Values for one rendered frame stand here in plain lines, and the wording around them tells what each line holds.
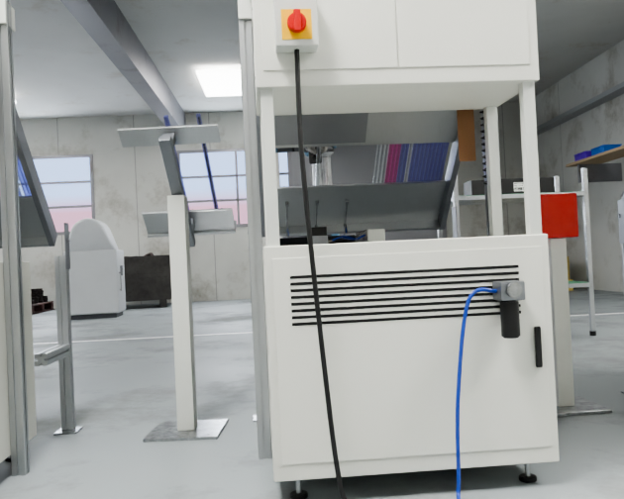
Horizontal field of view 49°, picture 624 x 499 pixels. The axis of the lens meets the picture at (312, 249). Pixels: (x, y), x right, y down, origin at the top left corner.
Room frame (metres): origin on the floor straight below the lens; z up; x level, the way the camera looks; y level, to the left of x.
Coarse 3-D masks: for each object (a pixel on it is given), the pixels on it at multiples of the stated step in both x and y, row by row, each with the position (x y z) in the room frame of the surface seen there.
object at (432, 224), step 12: (288, 228) 2.57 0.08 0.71; (300, 228) 2.57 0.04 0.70; (336, 228) 2.57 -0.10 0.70; (348, 228) 2.57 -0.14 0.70; (360, 228) 2.57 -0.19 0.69; (372, 228) 2.58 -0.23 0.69; (384, 228) 2.58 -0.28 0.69; (396, 228) 2.58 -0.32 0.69; (408, 228) 2.58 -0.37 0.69; (420, 228) 2.58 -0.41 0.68; (432, 228) 2.59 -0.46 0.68
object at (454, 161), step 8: (456, 136) 2.33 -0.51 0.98; (456, 144) 2.33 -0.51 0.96; (456, 152) 2.34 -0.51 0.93; (456, 160) 2.36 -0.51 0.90; (448, 168) 2.44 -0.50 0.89; (456, 168) 2.38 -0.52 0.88; (448, 176) 2.45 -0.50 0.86; (456, 176) 2.41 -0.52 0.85; (448, 184) 2.45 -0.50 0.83; (448, 192) 2.46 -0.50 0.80; (448, 200) 2.49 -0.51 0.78; (448, 208) 2.52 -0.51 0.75; (440, 216) 2.58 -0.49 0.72; (440, 224) 2.59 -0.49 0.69
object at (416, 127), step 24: (288, 120) 2.17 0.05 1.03; (312, 120) 2.18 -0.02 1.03; (336, 120) 2.19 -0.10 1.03; (360, 120) 2.20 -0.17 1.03; (384, 120) 2.25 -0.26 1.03; (408, 120) 2.26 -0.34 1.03; (432, 120) 2.27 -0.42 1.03; (456, 120) 2.28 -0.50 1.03; (288, 144) 2.24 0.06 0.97; (312, 144) 2.25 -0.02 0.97; (336, 144) 2.31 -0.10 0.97; (360, 144) 2.32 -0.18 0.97; (384, 144) 2.33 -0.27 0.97
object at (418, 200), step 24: (288, 192) 2.45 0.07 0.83; (312, 192) 2.46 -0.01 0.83; (336, 192) 2.47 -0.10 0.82; (360, 192) 2.48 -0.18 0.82; (384, 192) 2.49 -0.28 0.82; (408, 192) 2.50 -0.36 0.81; (432, 192) 2.51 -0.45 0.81; (288, 216) 2.53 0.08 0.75; (312, 216) 2.54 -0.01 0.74; (336, 216) 2.55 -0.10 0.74; (360, 216) 2.57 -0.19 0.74; (384, 216) 2.58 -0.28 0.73; (408, 216) 2.59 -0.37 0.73; (432, 216) 2.60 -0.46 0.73
